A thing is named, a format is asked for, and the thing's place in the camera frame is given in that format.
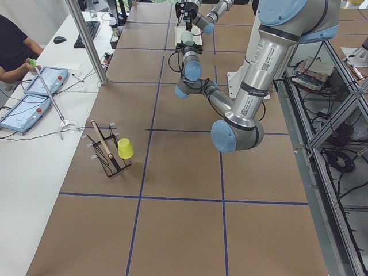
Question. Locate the black wire cup rack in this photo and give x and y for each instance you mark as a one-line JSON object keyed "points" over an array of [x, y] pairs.
{"points": [[112, 166]]}

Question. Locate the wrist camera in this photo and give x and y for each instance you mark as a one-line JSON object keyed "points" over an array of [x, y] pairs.
{"points": [[179, 9]]}

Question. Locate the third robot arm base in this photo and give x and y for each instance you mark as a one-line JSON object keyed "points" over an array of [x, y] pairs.
{"points": [[355, 58]]}

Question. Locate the metal cup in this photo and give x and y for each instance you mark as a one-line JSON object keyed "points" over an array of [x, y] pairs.
{"points": [[115, 32]]}

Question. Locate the aluminium frame post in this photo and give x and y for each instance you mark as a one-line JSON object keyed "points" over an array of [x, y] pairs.
{"points": [[79, 20]]}

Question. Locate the lower teach pendant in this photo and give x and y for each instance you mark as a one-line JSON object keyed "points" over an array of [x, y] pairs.
{"points": [[25, 114]]}

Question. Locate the black computer mouse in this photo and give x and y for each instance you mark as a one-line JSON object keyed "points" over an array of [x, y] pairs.
{"points": [[59, 39]]}

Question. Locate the person in black shirt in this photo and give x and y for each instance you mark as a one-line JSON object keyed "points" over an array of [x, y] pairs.
{"points": [[17, 49]]}

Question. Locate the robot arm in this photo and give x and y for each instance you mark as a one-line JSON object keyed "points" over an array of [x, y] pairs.
{"points": [[281, 25], [206, 23]]}

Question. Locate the wooden rack handle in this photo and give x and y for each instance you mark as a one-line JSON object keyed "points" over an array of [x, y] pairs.
{"points": [[102, 139]]}

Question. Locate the upper teach pendant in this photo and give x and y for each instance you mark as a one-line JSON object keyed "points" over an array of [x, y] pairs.
{"points": [[53, 77]]}

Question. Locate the teach pendant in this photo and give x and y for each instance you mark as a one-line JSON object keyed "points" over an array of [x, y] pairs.
{"points": [[53, 77], [25, 114]]}

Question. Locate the reacher grabber stick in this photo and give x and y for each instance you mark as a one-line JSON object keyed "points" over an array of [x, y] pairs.
{"points": [[64, 122]]}

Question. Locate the yellow plastic cup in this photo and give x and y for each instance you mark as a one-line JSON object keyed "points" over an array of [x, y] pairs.
{"points": [[125, 149]]}

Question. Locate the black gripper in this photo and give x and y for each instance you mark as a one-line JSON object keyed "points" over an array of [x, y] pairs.
{"points": [[188, 17], [188, 46]]}

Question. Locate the pale green cup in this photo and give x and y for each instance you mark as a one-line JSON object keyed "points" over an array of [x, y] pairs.
{"points": [[186, 38]]}

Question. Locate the stack of books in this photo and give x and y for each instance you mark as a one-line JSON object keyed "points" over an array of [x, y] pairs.
{"points": [[312, 74]]}

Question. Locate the white bear print tray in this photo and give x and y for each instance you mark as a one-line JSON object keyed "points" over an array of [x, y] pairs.
{"points": [[196, 32]]}

